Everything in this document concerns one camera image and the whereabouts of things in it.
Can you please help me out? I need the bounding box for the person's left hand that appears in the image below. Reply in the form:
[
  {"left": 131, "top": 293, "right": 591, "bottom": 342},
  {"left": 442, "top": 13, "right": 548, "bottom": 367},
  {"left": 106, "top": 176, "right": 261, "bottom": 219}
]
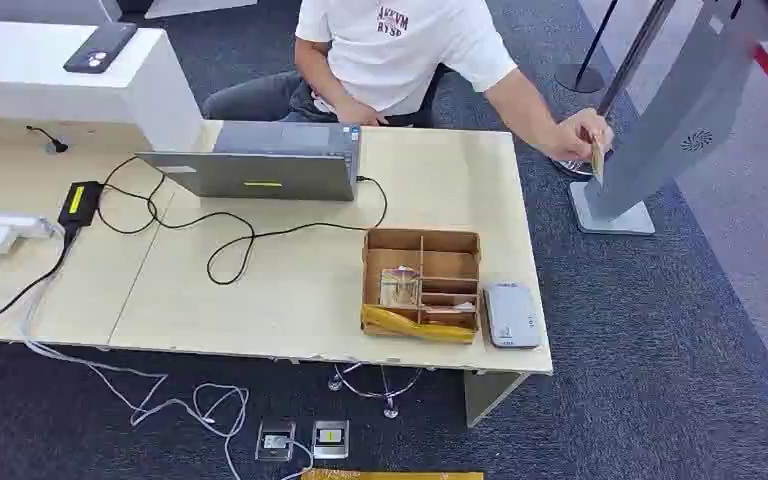
[{"left": 551, "top": 107, "right": 615, "bottom": 164}]

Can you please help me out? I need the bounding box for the person's right hand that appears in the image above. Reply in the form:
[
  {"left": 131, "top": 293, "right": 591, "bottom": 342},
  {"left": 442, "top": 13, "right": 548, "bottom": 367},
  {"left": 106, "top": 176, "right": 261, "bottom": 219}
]
[{"left": 334, "top": 99, "right": 391, "bottom": 128}]

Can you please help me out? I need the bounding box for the card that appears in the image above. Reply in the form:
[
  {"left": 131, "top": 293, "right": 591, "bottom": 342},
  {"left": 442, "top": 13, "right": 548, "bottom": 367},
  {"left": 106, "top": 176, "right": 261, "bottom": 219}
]
[{"left": 589, "top": 135, "right": 606, "bottom": 186}]

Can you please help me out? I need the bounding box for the person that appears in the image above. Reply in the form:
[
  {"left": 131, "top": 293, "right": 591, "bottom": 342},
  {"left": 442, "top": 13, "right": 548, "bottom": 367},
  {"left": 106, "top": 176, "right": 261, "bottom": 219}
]
[{"left": 201, "top": 0, "right": 615, "bottom": 164}]

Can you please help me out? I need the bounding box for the grey kiosk stand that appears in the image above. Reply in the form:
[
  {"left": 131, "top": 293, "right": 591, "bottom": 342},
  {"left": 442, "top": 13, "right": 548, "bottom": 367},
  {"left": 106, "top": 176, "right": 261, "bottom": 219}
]
[{"left": 569, "top": 0, "right": 768, "bottom": 236}]

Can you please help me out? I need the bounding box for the grey laptop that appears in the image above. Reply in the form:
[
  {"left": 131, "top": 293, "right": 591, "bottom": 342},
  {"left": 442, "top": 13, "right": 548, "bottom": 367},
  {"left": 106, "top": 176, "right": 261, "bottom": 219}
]
[{"left": 136, "top": 121, "right": 362, "bottom": 203}]

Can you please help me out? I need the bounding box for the clear card sleeve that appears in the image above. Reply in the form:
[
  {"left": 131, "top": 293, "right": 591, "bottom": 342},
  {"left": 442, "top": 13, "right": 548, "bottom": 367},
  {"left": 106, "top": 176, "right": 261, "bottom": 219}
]
[{"left": 379, "top": 266, "right": 422, "bottom": 309}]

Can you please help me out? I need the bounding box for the wooden card box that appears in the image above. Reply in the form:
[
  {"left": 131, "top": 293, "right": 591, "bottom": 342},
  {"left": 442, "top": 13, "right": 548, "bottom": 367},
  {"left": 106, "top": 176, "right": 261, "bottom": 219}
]
[{"left": 360, "top": 227, "right": 483, "bottom": 345}]

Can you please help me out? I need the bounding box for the pale wooden desk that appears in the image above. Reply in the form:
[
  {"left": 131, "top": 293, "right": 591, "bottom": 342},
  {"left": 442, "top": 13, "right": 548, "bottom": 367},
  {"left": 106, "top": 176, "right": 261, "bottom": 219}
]
[{"left": 0, "top": 117, "right": 555, "bottom": 429}]

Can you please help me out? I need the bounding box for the grey card reader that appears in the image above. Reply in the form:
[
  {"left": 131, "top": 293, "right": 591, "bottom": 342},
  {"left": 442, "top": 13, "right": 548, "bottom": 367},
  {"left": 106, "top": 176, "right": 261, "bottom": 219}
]
[{"left": 482, "top": 282, "right": 544, "bottom": 350}]

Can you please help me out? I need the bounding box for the yellow tape strip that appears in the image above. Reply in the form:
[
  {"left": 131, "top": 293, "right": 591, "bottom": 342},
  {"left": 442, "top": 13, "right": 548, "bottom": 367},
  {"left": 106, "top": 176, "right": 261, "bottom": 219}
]
[{"left": 362, "top": 304, "right": 477, "bottom": 344}]

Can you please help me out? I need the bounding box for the black smartphone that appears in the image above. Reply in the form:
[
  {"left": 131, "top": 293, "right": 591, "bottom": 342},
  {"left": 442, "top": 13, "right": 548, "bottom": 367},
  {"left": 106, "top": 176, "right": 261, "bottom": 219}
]
[{"left": 62, "top": 21, "right": 139, "bottom": 75}]

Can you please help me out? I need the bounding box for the black power adapter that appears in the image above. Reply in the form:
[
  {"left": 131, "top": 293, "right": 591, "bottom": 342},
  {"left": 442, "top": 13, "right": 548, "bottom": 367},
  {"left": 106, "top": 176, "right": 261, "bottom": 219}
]
[{"left": 57, "top": 180, "right": 104, "bottom": 231}]

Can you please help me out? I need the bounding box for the white counter block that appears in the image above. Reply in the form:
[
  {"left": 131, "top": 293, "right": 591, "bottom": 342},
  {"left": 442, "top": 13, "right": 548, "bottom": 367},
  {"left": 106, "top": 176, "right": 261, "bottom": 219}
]
[{"left": 0, "top": 19, "right": 204, "bottom": 153}]

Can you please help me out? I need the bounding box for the small black desk microphone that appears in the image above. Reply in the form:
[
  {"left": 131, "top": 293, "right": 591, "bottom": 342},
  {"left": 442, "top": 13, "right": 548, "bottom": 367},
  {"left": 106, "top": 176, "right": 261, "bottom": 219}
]
[{"left": 25, "top": 125, "right": 70, "bottom": 156}]

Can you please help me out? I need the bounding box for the silver floor socket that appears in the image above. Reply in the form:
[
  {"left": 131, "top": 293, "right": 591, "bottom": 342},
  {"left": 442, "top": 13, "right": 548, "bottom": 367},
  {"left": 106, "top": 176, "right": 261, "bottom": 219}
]
[
  {"left": 254, "top": 419, "right": 297, "bottom": 463},
  {"left": 311, "top": 419, "right": 350, "bottom": 461}
]

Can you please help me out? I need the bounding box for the yellow floor strip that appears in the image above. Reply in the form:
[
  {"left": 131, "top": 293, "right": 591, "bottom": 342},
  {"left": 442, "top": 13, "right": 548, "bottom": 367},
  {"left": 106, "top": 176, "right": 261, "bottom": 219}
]
[{"left": 301, "top": 468, "right": 485, "bottom": 480}]

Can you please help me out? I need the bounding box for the white power strip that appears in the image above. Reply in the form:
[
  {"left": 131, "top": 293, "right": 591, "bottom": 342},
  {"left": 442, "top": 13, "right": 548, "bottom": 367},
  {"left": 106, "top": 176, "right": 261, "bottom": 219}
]
[{"left": 0, "top": 208, "right": 57, "bottom": 240}]

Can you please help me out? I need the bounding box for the black stanchion post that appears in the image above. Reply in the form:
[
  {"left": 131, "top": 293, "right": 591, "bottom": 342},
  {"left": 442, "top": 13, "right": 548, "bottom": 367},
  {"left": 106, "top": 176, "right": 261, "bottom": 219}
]
[{"left": 554, "top": 0, "right": 621, "bottom": 95}]

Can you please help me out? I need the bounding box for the black laptop power cable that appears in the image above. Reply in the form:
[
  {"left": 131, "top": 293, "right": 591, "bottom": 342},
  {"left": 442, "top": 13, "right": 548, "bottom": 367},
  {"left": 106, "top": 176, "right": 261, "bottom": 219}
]
[{"left": 0, "top": 156, "right": 389, "bottom": 340}]

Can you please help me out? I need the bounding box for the white cable on floor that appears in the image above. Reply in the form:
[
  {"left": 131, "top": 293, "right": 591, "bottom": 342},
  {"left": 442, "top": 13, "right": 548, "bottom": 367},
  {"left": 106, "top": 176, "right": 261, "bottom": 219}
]
[{"left": 20, "top": 225, "right": 316, "bottom": 480}]

